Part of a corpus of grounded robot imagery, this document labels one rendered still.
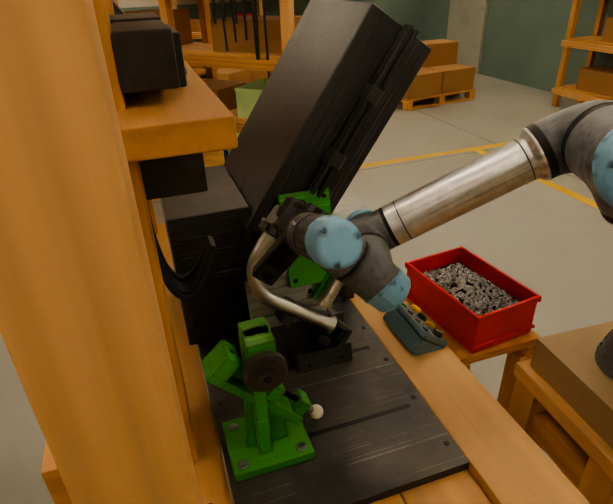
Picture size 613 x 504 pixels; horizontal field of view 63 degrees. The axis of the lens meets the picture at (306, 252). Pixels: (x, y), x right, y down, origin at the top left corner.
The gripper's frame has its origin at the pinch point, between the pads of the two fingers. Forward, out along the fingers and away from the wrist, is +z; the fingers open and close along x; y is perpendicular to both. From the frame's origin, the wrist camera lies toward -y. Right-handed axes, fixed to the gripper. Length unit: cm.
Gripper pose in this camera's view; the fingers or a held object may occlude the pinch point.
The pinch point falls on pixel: (271, 233)
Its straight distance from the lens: 103.8
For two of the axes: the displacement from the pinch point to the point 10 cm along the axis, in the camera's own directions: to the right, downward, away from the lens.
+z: -3.1, -1.3, 9.4
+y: 5.1, -8.6, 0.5
